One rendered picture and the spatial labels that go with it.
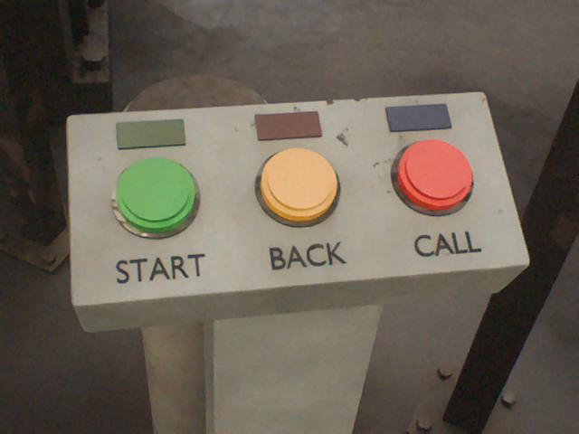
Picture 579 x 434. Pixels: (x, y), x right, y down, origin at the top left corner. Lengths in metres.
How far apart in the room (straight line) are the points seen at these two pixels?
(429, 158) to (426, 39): 1.24
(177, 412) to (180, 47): 0.93
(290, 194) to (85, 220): 0.11
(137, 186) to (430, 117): 0.17
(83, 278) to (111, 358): 0.68
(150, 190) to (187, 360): 0.34
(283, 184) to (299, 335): 0.10
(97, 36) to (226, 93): 0.90
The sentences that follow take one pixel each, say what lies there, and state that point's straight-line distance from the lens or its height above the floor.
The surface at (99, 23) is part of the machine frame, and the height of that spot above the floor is 0.07.
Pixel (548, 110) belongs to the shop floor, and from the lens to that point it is 1.56.
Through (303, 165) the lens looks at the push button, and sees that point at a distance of 0.42.
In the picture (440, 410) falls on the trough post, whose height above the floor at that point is 0.01.
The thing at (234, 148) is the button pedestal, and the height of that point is 0.61.
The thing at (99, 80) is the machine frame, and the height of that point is 0.07.
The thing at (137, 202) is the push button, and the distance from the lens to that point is 0.41.
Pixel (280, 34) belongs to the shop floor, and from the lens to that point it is 1.63.
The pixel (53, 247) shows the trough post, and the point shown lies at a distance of 1.21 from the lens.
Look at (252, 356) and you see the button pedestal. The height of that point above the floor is 0.50.
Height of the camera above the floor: 0.89
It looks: 46 degrees down
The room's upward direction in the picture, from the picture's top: 5 degrees clockwise
